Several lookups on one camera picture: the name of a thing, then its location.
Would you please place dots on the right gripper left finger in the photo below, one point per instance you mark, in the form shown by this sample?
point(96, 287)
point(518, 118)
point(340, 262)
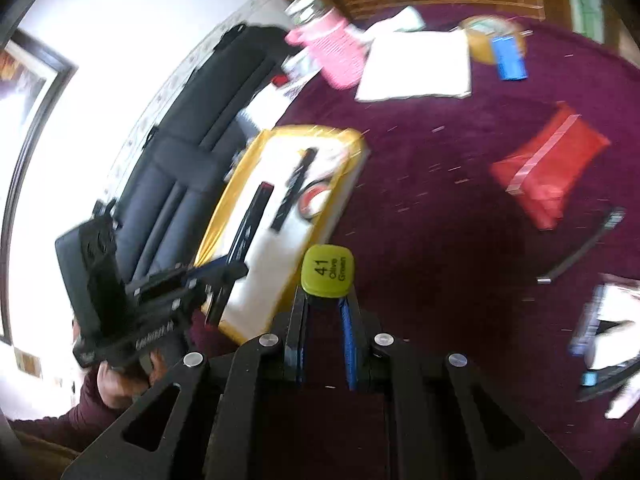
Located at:
point(294, 344)

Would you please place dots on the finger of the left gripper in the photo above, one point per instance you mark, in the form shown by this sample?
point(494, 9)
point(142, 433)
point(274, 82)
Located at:
point(217, 273)

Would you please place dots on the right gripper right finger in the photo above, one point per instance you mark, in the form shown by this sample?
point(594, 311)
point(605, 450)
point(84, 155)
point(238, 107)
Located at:
point(355, 342)

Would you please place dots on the black marker red cap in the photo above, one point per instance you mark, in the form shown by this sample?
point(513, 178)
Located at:
point(249, 224)

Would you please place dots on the black marker yellow cap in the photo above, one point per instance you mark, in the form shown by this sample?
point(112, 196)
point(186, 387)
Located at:
point(327, 274)

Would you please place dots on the black electrical tape roll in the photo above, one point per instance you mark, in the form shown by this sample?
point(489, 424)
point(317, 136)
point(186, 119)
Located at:
point(313, 198)

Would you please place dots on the black marker blue cap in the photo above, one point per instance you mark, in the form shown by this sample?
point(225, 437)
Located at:
point(594, 383)

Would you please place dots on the black marker plain cap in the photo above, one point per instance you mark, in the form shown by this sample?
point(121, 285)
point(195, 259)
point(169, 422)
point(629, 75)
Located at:
point(609, 223)

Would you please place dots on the black marker white end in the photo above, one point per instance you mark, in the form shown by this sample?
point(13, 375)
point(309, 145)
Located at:
point(295, 183)

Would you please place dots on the white barcode cream tube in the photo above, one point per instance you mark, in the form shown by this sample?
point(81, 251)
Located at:
point(625, 399)

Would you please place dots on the maroon sleeved left forearm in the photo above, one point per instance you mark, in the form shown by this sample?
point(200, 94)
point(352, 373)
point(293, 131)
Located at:
point(80, 426)

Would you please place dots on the person's left hand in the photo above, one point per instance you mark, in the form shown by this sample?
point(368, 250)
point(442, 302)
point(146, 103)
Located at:
point(118, 390)

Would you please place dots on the yellow rimmed white tray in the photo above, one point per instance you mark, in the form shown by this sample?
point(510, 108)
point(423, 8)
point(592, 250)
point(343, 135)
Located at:
point(274, 259)

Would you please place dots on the white tissue pack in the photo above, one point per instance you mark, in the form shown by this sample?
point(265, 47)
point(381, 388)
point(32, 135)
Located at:
point(299, 69)

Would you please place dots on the red foil packet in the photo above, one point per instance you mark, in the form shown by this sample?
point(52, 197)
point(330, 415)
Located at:
point(543, 171)

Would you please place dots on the pink crochet covered bottle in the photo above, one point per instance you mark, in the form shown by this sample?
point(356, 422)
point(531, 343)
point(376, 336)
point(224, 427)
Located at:
point(327, 35)

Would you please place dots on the white folded cloth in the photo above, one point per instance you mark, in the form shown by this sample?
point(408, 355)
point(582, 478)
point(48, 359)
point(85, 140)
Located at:
point(404, 65)

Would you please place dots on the yellow packing tape roll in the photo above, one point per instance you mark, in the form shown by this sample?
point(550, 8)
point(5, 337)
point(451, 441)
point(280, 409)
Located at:
point(482, 29)

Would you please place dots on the framed wall picture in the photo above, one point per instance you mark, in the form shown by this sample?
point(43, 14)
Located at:
point(33, 78)

